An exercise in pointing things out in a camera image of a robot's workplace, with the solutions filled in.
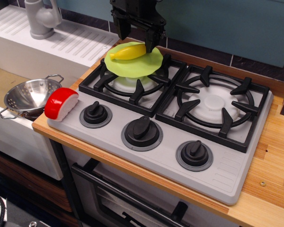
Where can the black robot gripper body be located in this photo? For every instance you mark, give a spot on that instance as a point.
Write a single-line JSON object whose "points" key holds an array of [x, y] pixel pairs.
{"points": [[143, 14]]}

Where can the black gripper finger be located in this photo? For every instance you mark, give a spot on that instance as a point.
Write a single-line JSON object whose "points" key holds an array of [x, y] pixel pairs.
{"points": [[123, 27], [152, 39]]}

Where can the yellow toy banana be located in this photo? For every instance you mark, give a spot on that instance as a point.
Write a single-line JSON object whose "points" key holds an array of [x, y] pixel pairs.
{"points": [[128, 52]]}

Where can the light green plastic plate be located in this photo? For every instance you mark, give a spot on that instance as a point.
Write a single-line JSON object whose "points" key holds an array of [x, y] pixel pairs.
{"points": [[135, 68]]}

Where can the black left burner grate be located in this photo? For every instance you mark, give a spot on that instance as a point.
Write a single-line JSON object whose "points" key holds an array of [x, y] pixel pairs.
{"points": [[143, 95]]}

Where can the black burner grate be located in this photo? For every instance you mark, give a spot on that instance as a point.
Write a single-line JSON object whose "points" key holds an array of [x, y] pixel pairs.
{"points": [[143, 95], [217, 107]]}

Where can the grey toy faucet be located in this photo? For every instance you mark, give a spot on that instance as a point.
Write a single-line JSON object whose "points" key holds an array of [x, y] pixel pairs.
{"points": [[42, 21]]}

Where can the black left stove knob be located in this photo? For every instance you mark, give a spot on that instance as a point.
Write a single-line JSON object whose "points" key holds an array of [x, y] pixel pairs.
{"points": [[95, 116]]}

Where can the black stove knob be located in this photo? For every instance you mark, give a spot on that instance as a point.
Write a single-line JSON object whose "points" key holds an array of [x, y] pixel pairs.
{"points": [[194, 156], [142, 134], [95, 116]]}

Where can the black middle stove knob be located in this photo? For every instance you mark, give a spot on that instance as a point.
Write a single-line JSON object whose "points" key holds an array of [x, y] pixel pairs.
{"points": [[142, 134]]}

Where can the red and white toy sushi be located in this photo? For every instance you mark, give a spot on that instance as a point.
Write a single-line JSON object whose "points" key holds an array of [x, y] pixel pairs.
{"points": [[60, 103]]}

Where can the black right burner grate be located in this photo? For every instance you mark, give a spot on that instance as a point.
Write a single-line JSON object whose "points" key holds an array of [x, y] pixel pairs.
{"points": [[217, 107]]}

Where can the white toy sink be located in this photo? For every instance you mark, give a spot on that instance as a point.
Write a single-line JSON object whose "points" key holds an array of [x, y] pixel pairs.
{"points": [[68, 53]]}

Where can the small steel colander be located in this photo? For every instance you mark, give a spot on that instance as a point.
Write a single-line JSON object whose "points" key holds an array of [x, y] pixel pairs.
{"points": [[28, 99]]}

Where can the black right stove knob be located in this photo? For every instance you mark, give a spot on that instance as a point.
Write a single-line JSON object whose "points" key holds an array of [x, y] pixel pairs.
{"points": [[194, 156]]}

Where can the grey toy stove top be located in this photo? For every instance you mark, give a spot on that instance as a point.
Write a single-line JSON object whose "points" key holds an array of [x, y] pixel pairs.
{"points": [[222, 181]]}

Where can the toy oven door with handle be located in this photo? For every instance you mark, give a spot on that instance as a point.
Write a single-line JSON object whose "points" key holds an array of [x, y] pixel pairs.
{"points": [[124, 201]]}

